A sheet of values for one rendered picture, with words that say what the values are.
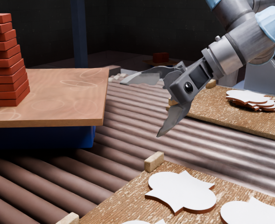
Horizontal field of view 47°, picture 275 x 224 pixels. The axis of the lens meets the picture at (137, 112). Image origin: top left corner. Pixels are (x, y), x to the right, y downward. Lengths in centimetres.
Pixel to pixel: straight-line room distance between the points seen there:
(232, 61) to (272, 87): 90
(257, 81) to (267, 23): 91
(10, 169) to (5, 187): 7
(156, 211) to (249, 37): 37
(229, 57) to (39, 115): 43
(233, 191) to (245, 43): 29
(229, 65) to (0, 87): 53
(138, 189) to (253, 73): 105
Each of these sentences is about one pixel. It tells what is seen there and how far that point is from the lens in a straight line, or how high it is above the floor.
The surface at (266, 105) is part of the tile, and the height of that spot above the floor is 96.
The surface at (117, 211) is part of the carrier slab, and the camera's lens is 60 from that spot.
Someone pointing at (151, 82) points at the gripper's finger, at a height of 112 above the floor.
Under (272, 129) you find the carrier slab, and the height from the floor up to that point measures 94.
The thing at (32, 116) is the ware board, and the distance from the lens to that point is 76.
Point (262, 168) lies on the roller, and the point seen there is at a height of 92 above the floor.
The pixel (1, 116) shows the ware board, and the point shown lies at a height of 104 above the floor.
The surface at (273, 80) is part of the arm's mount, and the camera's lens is 155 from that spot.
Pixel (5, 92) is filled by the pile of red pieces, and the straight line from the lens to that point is 83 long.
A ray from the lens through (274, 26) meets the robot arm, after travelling 68.
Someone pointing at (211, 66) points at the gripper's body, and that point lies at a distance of 67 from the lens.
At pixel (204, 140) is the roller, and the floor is 92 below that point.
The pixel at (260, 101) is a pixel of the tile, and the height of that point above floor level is 97.
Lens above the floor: 130
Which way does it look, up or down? 21 degrees down
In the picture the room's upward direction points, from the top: straight up
